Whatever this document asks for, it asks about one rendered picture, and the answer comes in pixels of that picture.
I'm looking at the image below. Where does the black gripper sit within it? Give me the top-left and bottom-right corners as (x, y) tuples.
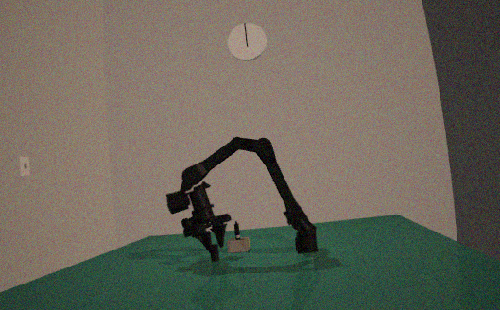
(183, 202), (232, 253)

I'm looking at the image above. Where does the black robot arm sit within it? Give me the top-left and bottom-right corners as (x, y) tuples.
(166, 137), (318, 254)

